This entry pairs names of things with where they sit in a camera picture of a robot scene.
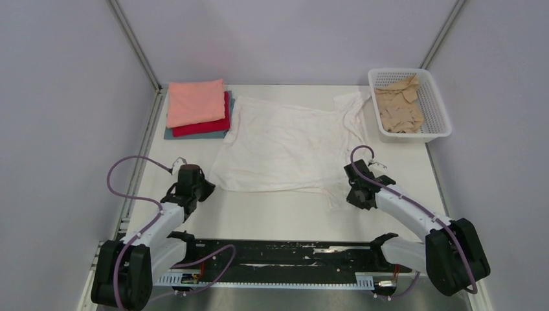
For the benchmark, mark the white plastic laundry basket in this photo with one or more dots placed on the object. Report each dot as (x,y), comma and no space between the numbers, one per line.
(436,122)

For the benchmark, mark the aluminium frame post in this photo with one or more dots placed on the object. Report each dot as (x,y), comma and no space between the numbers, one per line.
(444,31)
(125,26)

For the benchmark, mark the folded salmon pink t-shirt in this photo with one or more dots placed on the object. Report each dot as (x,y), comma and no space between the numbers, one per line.
(195,102)

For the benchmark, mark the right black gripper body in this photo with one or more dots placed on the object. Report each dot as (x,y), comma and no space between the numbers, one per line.
(353,199)

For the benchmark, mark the white slotted cable duct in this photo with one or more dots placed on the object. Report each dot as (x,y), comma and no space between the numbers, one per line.
(361,282)

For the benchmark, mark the folded red t-shirt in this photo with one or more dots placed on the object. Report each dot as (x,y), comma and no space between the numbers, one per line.
(221,126)

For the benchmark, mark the white t-shirt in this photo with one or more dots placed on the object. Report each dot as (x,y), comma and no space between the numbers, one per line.
(273,146)

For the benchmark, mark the left aluminium frame post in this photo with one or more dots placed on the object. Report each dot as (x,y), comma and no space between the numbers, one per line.
(125,26)

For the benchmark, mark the folded teal t-shirt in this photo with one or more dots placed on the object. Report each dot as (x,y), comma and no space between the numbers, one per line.
(168,136)

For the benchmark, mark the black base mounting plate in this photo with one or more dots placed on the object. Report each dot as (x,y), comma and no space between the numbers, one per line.
(288,261)

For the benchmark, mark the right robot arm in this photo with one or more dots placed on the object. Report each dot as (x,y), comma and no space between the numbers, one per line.
(449,251)

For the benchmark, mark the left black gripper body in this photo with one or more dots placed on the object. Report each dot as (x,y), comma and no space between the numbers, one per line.
(204,190)

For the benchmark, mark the right aluminium frame post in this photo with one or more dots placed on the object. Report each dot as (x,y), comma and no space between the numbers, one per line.
(444,31)

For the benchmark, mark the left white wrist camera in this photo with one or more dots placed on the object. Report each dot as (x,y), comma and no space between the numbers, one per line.
(177,164)

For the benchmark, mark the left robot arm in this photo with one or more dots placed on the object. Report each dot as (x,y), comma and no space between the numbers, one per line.
(128,268)

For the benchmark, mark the beige t-shirt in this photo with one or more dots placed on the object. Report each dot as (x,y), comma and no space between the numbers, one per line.
(398,109)

